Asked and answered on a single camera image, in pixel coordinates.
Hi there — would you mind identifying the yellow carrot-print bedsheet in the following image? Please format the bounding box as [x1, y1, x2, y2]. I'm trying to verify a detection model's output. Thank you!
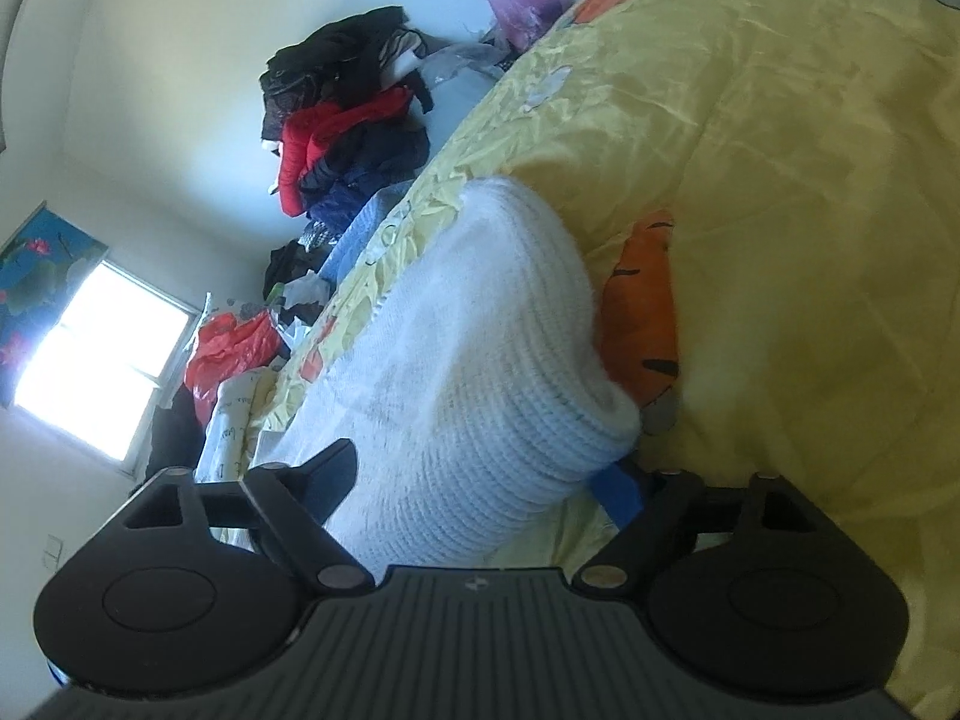
[210, 0, 960, 720]

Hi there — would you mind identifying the navy jacket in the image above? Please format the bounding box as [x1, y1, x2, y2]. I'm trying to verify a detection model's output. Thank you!
[298, 120, 430, 242]

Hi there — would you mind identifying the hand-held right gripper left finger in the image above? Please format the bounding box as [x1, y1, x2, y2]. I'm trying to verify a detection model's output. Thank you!
[120, 438, 376, 595]

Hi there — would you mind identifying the light blue knit garment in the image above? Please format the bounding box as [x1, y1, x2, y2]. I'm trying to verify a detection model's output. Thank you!
[324, 190, 412, 302]

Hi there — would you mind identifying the dark cloth pile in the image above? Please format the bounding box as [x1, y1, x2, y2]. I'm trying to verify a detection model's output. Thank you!
[145, 382, 205, 482]

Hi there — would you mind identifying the window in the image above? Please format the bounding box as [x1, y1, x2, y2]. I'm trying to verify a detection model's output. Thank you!
[13, 258, 202, 460]

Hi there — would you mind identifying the white printed blanket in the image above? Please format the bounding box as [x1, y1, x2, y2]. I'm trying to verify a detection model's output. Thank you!
[196, 369, 280, 482]

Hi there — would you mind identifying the grey plastic bag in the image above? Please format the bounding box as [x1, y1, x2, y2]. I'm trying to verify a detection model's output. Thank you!
[417, 40, 514, 92]

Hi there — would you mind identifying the red jacket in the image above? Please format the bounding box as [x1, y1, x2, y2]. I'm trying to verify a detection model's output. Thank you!
[276, 85, 415, 215]

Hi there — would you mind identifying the white knit sweater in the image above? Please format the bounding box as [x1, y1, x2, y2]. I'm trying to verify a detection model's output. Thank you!
[251, 175, 644, 568]

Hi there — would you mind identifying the red plastic bag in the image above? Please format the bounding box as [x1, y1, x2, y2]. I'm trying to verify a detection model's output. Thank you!
[184, 310, 292, 427]

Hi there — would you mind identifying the pink plastic bag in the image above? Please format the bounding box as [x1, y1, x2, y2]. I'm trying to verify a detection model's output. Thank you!
[487, 0, 580, 47]

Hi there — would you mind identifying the blue floral window blind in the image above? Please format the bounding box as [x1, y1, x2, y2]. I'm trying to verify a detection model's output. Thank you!
[0, 208, 110, 407]

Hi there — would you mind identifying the black garment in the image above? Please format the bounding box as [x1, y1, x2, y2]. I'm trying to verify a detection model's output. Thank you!
[258, 5, 434, 145]

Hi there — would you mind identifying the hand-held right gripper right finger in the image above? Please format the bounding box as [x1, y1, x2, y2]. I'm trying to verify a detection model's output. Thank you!
[571, 463, 826, 595]

